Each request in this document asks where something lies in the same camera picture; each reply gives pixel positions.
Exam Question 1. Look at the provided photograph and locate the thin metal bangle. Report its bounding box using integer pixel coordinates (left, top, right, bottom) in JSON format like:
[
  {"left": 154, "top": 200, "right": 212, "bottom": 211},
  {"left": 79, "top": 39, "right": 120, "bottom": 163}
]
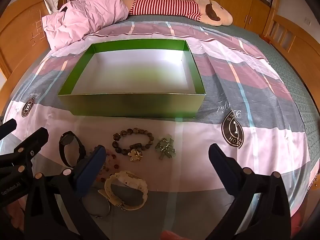
[{"left": 82, "top": 187, "right": 110, "bottom": 218}]

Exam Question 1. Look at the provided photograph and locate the black wristwatch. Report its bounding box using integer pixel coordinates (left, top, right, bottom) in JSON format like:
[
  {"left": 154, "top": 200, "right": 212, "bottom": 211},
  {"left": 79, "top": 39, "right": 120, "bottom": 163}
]
[{"left": 59, "top": 131, "right": 86, "bottom": 168}]

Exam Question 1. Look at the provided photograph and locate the red orange bead bracelet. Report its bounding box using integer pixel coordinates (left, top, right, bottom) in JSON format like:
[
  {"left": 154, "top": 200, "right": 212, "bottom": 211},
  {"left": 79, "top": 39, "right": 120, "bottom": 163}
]
[{"left": 96, "top": 148, "right": 121, "bottom": 183}]

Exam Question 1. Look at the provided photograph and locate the cream white wristwatch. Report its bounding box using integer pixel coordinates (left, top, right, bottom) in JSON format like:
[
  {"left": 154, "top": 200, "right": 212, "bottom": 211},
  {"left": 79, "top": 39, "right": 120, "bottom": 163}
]
[{"left": 98, "top": 171, "right": 148, "bottom": 211}]

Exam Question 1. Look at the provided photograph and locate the brown wooden bead bracelet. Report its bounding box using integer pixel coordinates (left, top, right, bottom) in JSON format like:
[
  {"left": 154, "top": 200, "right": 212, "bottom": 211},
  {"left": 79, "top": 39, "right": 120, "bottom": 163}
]
[{"left": 111, "top": 127, "right": 155, "bottom": 156}]

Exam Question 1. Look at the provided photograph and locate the green metal pendant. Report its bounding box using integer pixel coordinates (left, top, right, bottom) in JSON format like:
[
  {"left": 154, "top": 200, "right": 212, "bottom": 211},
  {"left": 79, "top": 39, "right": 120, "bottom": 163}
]
[{"left": 155, "top": 137, "right": 176, "bottom": 160}]

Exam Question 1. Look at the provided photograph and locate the wooden headboard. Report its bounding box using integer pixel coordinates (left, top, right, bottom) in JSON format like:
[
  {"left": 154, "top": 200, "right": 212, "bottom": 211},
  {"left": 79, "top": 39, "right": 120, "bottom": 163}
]
[{"left": 1, "top": 0, "right": 49, "bottom": 110}]

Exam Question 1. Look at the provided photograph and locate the pink grey patterned bedsheet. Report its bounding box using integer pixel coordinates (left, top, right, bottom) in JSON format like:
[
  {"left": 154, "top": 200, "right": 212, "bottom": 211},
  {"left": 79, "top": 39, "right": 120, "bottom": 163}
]
[{"left": 1, "top": 16, "right": 317, "bottom": 239}]

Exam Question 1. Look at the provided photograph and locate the pink pillow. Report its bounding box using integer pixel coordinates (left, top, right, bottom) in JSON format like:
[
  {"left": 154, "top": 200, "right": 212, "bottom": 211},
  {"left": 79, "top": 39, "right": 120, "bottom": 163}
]
[{"left": 42, "top": 0, "right": 129, "bottom": 50}]

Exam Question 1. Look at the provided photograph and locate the green cardboard box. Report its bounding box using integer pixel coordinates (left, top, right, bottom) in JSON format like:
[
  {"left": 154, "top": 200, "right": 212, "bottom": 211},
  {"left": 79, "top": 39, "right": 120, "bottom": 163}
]
[{"left": 58, "top": 38, "right": 206, "bottom": 118}]

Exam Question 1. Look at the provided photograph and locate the wooden footboard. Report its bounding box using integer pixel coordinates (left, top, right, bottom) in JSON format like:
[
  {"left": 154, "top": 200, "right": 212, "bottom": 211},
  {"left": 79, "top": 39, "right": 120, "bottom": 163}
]
[{"left": 262, "top": 9, "right": 320, "bottom": 108}]

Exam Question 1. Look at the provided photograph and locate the striped plush doll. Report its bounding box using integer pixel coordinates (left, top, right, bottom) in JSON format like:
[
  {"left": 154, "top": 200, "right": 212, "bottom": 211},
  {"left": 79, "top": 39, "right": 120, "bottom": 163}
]
[{"left": 122, "top": 0, "right": 233, "bottom": 26}]

